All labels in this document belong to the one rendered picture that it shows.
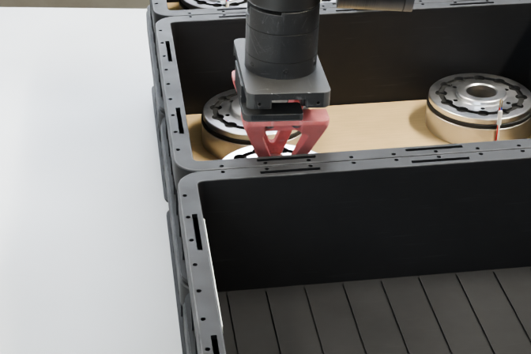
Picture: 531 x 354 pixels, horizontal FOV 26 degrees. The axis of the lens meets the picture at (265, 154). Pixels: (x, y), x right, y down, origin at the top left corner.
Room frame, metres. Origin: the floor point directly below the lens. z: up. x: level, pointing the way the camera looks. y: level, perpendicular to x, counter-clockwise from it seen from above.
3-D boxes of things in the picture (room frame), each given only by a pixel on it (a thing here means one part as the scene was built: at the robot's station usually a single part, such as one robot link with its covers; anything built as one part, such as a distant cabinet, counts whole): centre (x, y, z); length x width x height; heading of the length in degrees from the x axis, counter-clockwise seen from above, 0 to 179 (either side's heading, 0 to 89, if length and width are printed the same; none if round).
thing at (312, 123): (0.82, -0.01, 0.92); 0.07 x 0.07 x 0.09; 7
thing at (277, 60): (0.83, -0.01, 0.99); 0.10 x 0.07 x 0.07; 7
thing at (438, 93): (1.00, -0.21, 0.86); 0.10 x 0.10 x 0.01
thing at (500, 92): (1.00, -0.21, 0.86); 0.05 x 0.05 x 0.01
